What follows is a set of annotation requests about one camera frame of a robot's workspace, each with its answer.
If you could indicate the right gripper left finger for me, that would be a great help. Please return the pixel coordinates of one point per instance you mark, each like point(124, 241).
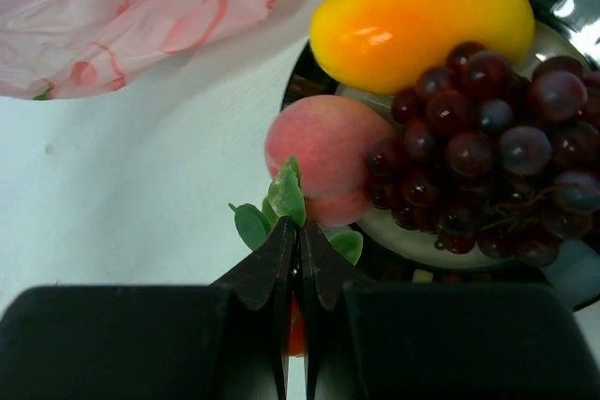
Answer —
point(226, 340)

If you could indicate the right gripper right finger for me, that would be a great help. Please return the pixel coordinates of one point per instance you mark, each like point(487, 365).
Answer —
point(381, 340)

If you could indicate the red fake fruit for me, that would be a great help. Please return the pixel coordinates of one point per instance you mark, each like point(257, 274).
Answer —
point(284, 199)

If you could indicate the pink fake peach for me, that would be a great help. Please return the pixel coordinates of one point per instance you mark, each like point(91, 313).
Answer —
point(329, 136)

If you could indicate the dark red fake grapes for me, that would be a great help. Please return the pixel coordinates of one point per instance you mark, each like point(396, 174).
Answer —
point(487, 163)

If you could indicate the orange fake fruit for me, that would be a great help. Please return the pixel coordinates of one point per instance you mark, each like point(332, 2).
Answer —
point(382, 46)

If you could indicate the pink plastic bag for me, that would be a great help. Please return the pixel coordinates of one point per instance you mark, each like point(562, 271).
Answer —
point(64, 49)

